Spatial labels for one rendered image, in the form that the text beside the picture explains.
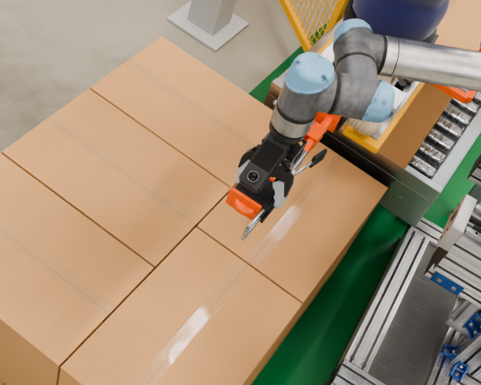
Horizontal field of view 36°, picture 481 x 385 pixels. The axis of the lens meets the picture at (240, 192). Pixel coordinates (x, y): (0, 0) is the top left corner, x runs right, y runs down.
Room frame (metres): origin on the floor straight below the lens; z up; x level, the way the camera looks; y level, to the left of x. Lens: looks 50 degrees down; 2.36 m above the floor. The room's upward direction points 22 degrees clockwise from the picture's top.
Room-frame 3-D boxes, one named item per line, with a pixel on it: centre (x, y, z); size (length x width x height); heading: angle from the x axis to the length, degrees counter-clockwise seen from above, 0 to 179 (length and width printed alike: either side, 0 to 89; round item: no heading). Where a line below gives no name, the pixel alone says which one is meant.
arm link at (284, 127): (0.99, -0.03, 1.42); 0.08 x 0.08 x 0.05
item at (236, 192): (0.98, -0.02, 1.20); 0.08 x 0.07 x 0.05; 165
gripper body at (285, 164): (1.00, -0.04, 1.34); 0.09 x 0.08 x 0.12; 165
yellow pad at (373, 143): (1.54, -0.27, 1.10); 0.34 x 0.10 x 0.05; 165
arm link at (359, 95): (1.04, -0.13, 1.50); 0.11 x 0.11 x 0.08; 16
